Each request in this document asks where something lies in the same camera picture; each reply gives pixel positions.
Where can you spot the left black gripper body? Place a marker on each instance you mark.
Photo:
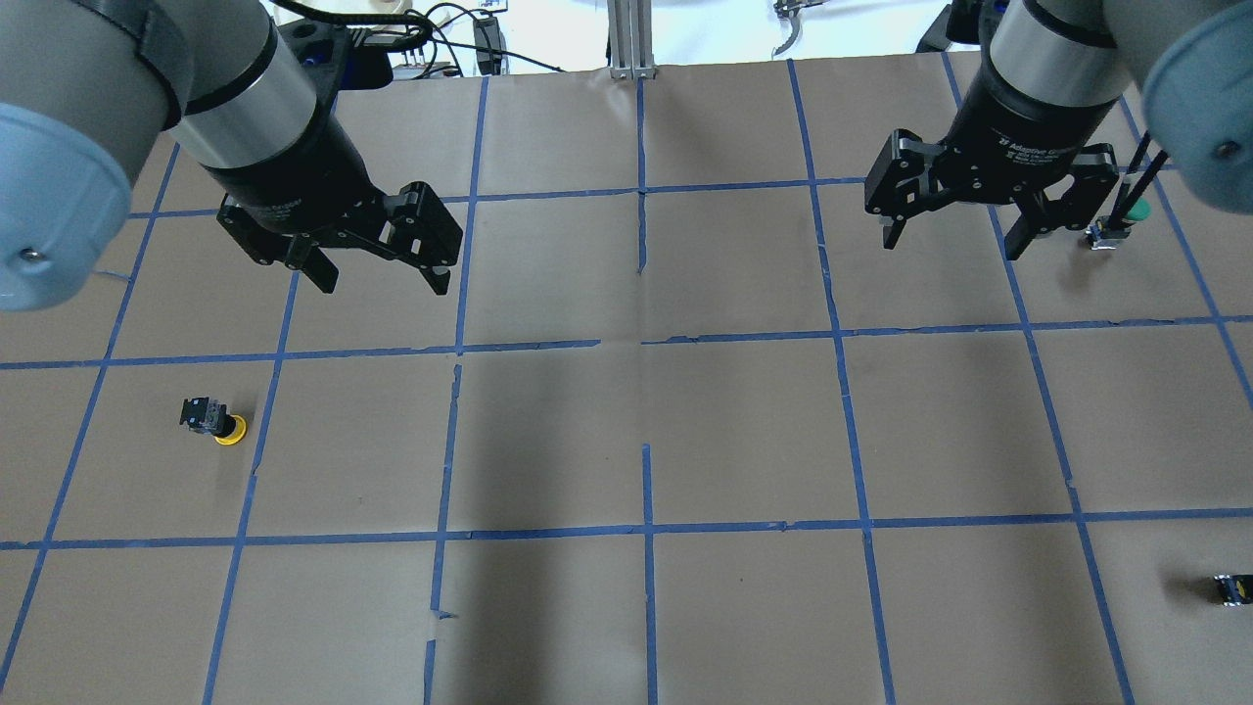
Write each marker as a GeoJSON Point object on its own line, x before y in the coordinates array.
{"type": "Point", "coordinates": [294, 186]}

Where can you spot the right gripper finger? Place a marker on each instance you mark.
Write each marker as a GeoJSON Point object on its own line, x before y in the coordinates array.
{"type": "Point", "coordinates": [1094, 174]}
{"type": "Point", "coordinates": [910, 177]}

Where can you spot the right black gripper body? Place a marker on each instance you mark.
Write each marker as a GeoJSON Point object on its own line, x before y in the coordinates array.
{"type": "Point", "coordinates": [1013, 125]}

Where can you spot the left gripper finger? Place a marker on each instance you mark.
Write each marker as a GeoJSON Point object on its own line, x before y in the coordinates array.
{"type": "Point", "coordinates": [413, 226]}
{"type": "Point", "coordinates": [300, 252]}

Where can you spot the yellow push button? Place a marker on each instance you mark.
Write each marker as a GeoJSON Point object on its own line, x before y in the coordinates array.
{"type": "Point", "coordinates": [208, 416]}

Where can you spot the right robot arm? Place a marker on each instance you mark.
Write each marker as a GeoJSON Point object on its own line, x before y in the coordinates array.
{"type": "Point", "coordinates": [1075, 106]}

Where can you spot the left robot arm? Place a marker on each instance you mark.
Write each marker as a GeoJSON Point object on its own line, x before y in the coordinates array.
{"type": "Point", "coordinates": [89, 85]}

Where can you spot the green push button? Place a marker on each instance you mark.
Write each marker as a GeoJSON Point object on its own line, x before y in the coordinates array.
{"type": "Point", "coordinates": [1109, 233]}

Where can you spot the brown paper table cover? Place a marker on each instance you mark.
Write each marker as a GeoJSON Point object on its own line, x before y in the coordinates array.
{"type": "Point", "coordinates": [681, 432]}

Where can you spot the aluminium frame post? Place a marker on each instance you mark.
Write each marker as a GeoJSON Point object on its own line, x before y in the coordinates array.
{"type": "Point", "coordinates": [630, 40]}

